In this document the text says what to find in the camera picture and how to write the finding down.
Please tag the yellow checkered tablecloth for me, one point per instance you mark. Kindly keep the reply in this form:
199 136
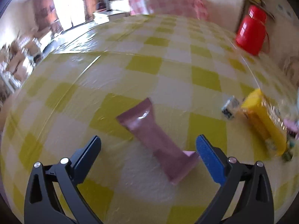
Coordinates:
188 68

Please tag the purple snack packet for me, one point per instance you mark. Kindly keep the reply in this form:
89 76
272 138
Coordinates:
140 121

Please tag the pink checkered chair cover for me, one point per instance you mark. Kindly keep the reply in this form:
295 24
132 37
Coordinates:
188 8

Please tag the small white candy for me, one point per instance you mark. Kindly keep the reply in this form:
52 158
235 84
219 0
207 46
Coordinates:
231 107

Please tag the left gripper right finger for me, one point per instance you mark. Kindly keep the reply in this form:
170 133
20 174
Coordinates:
245 194

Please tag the red thermos jug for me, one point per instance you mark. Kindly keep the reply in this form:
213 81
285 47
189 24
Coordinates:
252 31

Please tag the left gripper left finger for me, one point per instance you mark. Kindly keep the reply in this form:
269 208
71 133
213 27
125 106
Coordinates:
41 202

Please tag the yellow cake package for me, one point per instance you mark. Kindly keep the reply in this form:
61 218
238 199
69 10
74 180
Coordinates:
266 121

